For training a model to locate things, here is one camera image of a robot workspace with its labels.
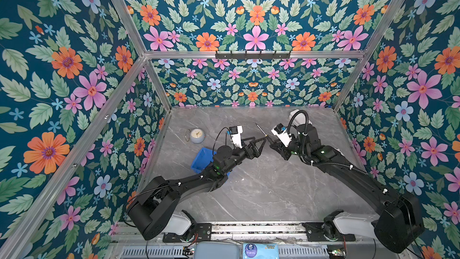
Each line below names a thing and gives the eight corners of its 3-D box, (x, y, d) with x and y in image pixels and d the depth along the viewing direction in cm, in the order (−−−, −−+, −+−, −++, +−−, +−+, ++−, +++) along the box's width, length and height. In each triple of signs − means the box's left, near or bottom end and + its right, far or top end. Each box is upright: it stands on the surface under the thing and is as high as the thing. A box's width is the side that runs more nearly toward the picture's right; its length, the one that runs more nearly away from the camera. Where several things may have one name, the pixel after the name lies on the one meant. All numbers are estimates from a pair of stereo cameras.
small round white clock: (190, 143, 104) (188, 139, 101) (193, 132, 109) (191, 128, 106) (204, 143, 104) (203, 139, 101) (206, 132, 109) (205, 127, 106)
